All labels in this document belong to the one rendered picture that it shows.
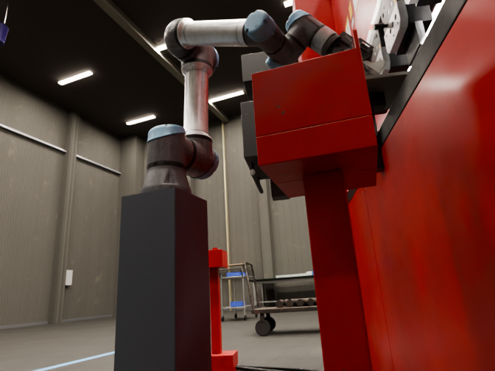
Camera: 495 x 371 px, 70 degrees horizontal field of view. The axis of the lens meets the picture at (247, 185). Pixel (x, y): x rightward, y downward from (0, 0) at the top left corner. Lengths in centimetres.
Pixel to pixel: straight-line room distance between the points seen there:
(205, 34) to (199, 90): 21
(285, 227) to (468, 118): 1128
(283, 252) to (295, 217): 120
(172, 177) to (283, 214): 1086
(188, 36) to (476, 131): 93
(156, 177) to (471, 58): 79
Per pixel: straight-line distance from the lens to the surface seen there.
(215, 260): 253
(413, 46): 117
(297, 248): 1158
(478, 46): 54
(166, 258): 94
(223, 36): 114
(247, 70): 234
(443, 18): 64
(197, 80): 132
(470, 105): 56
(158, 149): 108
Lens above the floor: 49
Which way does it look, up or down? 17 degrees up
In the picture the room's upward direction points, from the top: 4 degrees counter-clockwise
